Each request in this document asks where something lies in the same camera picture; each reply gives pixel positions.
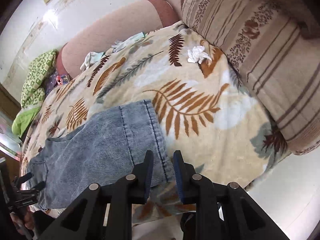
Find grey denim pants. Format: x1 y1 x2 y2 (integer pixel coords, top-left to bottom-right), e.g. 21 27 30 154
27 100 174 210

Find person left hand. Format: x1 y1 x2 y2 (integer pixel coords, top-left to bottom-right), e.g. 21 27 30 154
10 207 34 235

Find leaf pattern bed blanket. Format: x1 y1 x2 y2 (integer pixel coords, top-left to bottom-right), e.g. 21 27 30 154
21 22 288 224

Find green patterned quilt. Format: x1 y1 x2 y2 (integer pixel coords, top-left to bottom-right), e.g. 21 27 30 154
11 49 59 137

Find colourful small packet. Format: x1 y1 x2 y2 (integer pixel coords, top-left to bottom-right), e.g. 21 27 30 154
56 74 69 85

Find crumpled white tissue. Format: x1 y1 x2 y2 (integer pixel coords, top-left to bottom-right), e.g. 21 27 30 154
187 46 212 64

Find white glove left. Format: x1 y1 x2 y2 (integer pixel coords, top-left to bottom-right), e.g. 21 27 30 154
80 51 105 72

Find striped floral cushion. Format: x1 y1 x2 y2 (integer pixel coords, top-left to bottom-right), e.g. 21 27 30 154
182 0 319 155

